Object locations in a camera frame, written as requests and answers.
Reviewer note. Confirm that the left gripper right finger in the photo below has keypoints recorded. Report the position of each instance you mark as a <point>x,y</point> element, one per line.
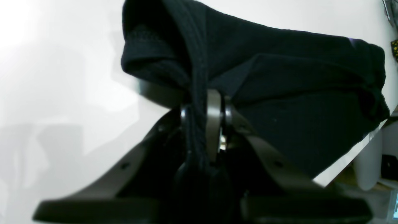
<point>268,188</point>

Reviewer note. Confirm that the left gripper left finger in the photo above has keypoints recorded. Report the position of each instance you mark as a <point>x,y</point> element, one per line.
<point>135,189</point>

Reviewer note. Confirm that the black T-shirt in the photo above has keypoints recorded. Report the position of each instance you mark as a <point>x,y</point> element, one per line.
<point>311,96</point>

